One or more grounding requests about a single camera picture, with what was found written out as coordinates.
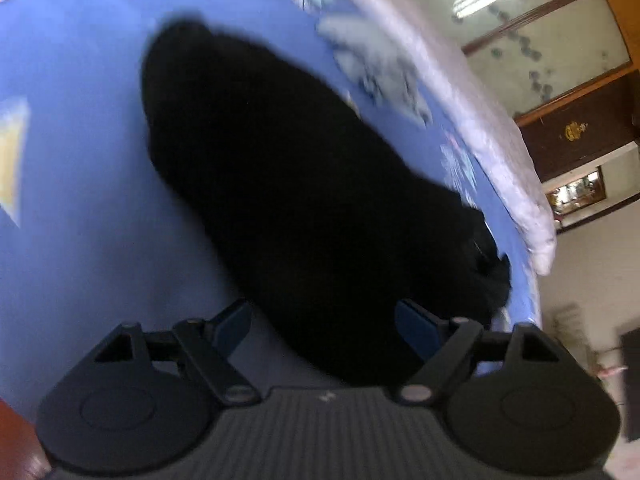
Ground white satin quilt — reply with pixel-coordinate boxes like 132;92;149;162
352;0;556;275

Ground dark wooden door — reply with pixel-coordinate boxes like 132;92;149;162
521;70;639;182

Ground blue patterned bed sheet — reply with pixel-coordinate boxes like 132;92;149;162
1;0;539;419

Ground black pants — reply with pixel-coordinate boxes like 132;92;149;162
141;19;511;387

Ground wooden wardrobe with glass doors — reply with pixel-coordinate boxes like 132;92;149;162
414;0;632;117

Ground light grey crumpled garment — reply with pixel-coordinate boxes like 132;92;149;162
317;14;433;127

